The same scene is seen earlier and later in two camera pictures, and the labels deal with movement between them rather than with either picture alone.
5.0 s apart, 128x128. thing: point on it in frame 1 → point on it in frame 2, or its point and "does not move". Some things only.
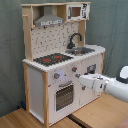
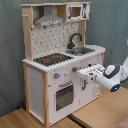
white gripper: x=94 y=81 → x=92 y=72
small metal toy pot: x=79 y=52 does not move
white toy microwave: x=76 y=12 does not move
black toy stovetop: x=52 y=59 does not move
